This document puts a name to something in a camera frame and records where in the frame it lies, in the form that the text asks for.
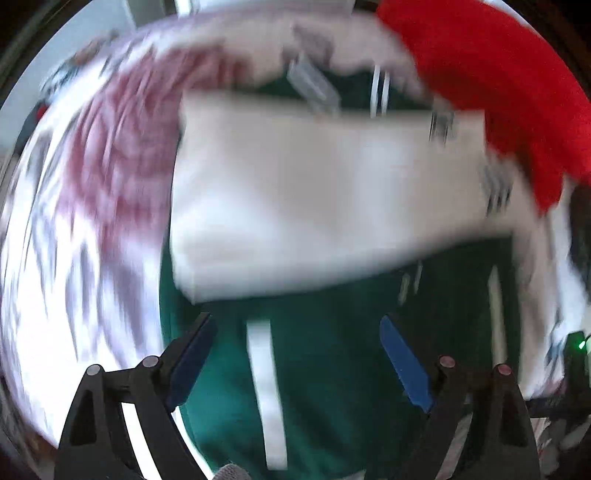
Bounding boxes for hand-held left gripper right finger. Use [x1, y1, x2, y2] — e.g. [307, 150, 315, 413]
[379, 315, 541, 480]

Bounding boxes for red blanket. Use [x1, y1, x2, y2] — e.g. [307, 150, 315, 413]
[376, 0, 591, 215]

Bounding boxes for green and white varsity jacket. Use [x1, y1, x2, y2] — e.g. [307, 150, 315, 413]
[159, 65, 561, 480]

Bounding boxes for black leather jacket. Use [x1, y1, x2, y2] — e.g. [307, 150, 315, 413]
[568, 185, 591, 287]

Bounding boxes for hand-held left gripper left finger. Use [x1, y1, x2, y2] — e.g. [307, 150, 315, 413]
[54, 312, 218, 480]

